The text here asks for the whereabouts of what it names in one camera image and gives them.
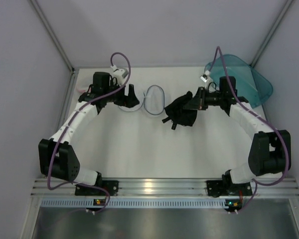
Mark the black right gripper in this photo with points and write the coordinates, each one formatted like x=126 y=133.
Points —
x=201 y=98

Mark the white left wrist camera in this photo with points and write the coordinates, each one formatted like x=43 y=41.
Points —
x=119 y=73

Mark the left aluminium corner post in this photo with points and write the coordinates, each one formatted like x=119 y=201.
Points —
x=51 y=33

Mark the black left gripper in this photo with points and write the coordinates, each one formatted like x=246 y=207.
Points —
x=126 y=95

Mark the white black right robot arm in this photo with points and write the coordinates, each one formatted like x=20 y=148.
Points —
x=270 y=151

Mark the white slotted cable duct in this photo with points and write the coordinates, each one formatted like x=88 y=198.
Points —
x=140 y=203

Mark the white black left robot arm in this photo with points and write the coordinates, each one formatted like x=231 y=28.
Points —
x=57 y=156

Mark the teal plastic tray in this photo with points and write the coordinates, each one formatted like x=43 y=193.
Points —
x=250 y=84

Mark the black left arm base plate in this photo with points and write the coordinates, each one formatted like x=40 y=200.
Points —
x=97 y=188

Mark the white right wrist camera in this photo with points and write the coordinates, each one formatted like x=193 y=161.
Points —
x=206 y=79

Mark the right aluminium corner post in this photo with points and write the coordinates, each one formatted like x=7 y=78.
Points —
x=287 y=5

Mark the blue-trimmed white mesh laundry bag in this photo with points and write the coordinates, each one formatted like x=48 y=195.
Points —
x=151 y=100

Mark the black bra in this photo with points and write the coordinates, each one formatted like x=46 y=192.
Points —
x=177 y=114

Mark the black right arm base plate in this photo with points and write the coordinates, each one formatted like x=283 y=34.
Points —
x=217 y=188

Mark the aluminium front rail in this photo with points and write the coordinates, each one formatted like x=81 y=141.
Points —
x=164 y=188

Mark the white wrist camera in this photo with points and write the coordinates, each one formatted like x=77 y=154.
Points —
x=119 y=73
x=206 y=79

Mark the aluminium corner post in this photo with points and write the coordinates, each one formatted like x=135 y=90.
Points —
x=51 y=33
x=287 y=5

